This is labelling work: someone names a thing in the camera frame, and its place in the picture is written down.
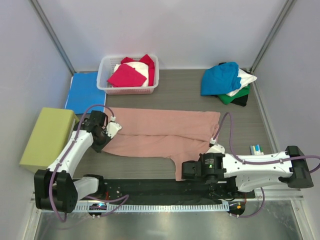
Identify pink t-shirt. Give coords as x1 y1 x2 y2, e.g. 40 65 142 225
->
103 108 221 181

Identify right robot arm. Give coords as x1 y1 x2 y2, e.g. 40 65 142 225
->
181 144 314 198

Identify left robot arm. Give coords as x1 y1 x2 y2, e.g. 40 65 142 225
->
34 110 114 214

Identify blue folder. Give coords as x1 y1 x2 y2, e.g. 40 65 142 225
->
64 72 106 115

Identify yellow-green box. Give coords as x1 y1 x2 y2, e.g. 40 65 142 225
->
19 107 79 173

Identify marker pens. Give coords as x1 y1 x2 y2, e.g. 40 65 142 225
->
249 144 264 156

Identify red t-shirt in basket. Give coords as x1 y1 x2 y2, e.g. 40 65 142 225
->
107 54 156 88

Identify white plastic basket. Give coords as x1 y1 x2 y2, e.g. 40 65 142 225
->
96 54 160 95

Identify green t-shirt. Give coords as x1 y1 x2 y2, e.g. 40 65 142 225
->
217 85 251 105

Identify white t-shirt in basket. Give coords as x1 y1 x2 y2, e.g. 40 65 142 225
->
111 61 149 88

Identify black t-shirt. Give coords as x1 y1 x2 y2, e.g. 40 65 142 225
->
231 94 249 107

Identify blue t-shirt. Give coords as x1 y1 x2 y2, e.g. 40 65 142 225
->
200 62 241 96

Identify white t-shirt on pile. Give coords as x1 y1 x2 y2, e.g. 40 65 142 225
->
226 68 258 97

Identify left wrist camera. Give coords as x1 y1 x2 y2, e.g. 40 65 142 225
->
106 116 123 139

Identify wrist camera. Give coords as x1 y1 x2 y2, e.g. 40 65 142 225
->
206 138 226 154
106 116 123 139

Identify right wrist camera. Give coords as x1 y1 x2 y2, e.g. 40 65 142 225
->
206 138 226 154

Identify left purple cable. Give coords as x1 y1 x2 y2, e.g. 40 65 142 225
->
48 103 130 223

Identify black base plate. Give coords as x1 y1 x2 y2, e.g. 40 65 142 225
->
91 178 256 206

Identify white slotted cable duct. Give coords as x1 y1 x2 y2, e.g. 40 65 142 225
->
73 202 230 213

